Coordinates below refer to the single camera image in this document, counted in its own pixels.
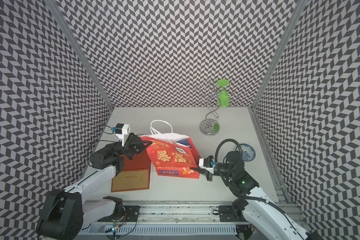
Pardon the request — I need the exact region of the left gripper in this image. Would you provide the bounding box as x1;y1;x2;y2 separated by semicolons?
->
105;133;153;162

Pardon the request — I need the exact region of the plain red paper bag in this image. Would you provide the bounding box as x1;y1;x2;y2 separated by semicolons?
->
111;150;152;193

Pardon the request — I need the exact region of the red printed paper bag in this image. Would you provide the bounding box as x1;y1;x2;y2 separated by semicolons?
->
141;120;201;179

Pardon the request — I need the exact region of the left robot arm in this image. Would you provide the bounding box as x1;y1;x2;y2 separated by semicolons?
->
36;125;152;240

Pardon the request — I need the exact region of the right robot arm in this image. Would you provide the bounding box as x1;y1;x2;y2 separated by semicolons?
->
193;139;322;240

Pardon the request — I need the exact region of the blue white ceramic dish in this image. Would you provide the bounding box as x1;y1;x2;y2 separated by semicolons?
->
240;144;256;162

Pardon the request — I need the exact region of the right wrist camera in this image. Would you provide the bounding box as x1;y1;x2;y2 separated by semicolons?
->
199;156;217;175

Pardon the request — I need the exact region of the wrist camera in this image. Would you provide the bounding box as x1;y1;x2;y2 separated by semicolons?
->
199;156;217;175
111;123;130;147

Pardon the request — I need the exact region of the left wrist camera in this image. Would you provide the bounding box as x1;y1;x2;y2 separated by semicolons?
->
111;123;130;147

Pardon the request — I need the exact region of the green wire rack stand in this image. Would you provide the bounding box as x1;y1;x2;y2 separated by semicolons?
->
198;79;234;136

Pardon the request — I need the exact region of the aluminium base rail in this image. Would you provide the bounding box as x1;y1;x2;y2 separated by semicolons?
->
59;200;307;240

